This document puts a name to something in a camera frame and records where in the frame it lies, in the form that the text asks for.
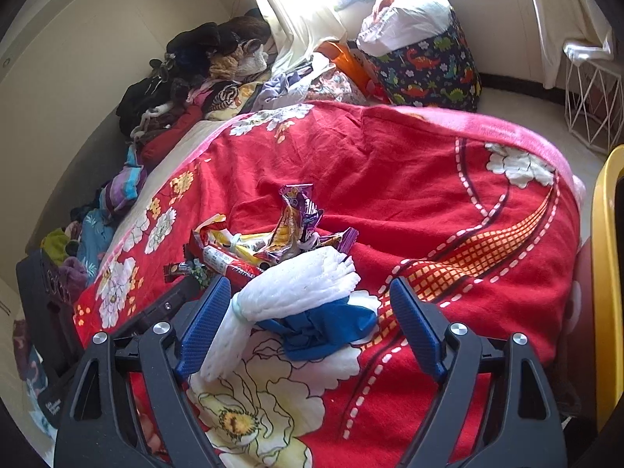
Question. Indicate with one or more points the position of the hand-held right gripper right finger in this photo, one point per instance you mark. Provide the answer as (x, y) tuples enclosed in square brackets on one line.
[(414, 326)]

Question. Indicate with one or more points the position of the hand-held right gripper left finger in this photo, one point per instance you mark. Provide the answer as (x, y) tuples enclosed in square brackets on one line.
[(204, 321)]

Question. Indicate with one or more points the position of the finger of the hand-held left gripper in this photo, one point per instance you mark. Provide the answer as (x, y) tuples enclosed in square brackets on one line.
[(165, 304)]

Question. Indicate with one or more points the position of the dark small candy wrapper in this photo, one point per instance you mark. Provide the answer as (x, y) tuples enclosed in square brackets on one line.
[(176, 269)]

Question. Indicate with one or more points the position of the blue plastic bag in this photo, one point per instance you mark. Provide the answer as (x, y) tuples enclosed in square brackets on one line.
[(331, 326)]

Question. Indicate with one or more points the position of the purple yellow snack wrapper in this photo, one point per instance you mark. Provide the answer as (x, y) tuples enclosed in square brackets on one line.
[(300, 204)]

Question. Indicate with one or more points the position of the yellow-rimmed black trash bin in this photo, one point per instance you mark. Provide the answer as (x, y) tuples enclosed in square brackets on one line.
[(607, 253)]

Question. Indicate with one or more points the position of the purple fuzzy cloth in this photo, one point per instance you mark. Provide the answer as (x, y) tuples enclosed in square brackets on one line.
[(73, 273)]

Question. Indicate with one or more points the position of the red snack wrapper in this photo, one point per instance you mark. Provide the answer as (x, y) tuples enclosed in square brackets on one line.
[(234, 268)]

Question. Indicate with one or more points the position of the green cloth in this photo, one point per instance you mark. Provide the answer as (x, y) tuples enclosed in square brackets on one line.
[(56, 243)]

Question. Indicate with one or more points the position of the yellow white wrapper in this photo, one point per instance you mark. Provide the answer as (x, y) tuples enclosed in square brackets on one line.
[(229, 239)]

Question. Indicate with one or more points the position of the blue floral cloth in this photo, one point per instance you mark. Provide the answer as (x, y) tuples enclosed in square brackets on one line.
[(95, 239)]

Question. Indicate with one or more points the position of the purple striped wrapper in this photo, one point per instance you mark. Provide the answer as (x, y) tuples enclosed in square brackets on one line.
[(341, 241)]

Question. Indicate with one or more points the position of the purple blue striped cloth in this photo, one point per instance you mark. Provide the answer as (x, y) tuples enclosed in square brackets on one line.
[(129, 180)]

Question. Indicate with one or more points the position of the red floral blanket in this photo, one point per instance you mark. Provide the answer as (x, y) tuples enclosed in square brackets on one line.
[(414, 180)]

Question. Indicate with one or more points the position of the dark red cloth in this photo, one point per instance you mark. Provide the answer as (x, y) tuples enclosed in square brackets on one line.
[(168, 139)]

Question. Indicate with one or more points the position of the zebra print cloth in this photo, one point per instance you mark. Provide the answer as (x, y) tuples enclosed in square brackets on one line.
[(226, 95)]

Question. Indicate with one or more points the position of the pile of dark clothes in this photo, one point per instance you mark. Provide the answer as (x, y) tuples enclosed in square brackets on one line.
[(195, 58)]

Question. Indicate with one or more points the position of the lavender cloth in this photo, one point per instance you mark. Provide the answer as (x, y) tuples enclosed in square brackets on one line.
[(285, 85)]

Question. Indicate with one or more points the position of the floral patterned cloth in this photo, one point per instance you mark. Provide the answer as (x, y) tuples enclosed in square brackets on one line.
[(336, 87)]

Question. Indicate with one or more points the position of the dinosaur print laundry basket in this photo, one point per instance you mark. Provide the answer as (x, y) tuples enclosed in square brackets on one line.
[(429, 73)]

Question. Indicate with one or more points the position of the orange bag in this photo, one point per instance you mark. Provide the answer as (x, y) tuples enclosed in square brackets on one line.
[(351, 66)]

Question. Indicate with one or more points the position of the large white plastic bag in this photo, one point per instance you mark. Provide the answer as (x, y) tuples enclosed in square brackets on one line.
[(409, 19)]

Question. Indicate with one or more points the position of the cream curtain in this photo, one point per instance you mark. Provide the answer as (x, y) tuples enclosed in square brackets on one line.
[(302, 9), (570, 19)]

